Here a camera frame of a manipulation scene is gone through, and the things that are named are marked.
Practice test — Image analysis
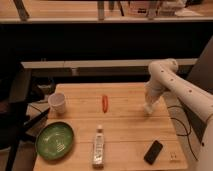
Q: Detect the white sponge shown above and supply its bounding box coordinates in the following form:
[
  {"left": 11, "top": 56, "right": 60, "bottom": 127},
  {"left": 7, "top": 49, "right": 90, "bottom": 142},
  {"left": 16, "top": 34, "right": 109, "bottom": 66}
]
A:
[{"left": 143, "top": 105, "right": 153, "bottom": 115}]

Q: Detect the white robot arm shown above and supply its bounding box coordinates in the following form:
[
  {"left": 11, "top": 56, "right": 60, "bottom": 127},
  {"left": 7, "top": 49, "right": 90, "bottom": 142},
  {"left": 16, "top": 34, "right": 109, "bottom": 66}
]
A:
[{"left": 144, "top": 59, "right": 213, "bottom": 171}]

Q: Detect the red chili pepper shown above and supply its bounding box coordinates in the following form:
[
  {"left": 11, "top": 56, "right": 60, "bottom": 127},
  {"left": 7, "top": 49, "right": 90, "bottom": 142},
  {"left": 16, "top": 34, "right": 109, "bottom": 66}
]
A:
[{"left": 102, "top": 95, "right": 108, "bottom": 113}]

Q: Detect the black phone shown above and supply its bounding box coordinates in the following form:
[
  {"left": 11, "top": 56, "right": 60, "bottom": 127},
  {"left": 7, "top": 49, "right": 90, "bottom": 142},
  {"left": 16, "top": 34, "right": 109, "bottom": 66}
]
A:
[{"left": 144, "top": 140, "right": 163, "bottom": 165}]

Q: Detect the green bowl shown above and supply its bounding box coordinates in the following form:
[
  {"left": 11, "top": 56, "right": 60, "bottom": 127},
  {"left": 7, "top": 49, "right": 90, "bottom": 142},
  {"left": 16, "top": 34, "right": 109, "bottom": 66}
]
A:
[{"left": 35, "top": 122, "right": 74, "bottom": 160}]

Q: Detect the black cable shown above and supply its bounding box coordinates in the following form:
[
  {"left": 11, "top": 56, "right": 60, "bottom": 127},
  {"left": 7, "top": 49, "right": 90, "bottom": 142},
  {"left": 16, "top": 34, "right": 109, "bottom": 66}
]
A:
[{"left": 166, "top": 105, "right": 201, "bottom": 164}]

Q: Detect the long grey rail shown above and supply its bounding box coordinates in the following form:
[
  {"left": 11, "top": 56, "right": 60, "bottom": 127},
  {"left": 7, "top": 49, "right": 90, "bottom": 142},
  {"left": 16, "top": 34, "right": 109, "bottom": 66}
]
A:
[{"left": 22, "top": 58, "right": 197, "bottom": 69}]

